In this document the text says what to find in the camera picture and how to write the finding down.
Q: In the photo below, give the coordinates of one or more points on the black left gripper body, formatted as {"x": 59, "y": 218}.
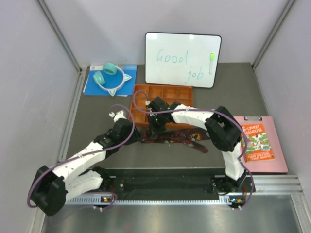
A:
{"x": 125, "y": 138}

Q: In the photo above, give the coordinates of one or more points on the orange wooden compartment tray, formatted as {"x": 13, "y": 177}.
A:
{"x": 169, "y": 93}

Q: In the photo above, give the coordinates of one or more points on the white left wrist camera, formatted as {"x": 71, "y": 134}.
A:
{"x": 117, "y": 116}

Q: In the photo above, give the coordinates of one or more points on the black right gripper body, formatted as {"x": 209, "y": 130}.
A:
{"x": 157, "y": 124}

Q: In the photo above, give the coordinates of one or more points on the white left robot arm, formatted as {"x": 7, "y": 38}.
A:
{"x": 54, "y": 186}

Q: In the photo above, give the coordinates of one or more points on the white dry-erase board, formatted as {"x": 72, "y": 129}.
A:
{"x": 181, "y": 59}

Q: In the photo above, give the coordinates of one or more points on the blue folder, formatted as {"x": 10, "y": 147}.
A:
{"x": 91, "y": 89}

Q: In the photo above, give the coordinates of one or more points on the teal cat-ear headphones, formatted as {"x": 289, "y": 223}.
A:
{"x": 112, "y": 79}

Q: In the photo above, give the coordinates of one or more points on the grey slotted cable duct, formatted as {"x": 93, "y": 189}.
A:
{"x": 98, "y": 200}

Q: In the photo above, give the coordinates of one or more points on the pink clipboard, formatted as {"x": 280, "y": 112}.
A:
{"x": 278, "y": 165}

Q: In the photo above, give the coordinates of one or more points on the red patterned necktie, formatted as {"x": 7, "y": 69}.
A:
{"x": 187, "y": 137}

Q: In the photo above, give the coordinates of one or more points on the orange treehouse book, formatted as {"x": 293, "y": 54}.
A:
{"x": 258, "y": 145}

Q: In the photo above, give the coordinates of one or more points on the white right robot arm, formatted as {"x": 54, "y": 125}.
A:
{"x": 221, "y": 127}

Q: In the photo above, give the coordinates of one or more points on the green whiteboard marker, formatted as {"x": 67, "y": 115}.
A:
{"x": 211, "y": 63}

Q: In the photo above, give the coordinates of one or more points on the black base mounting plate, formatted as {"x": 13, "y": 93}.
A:
{"x": 126, "y": 180}

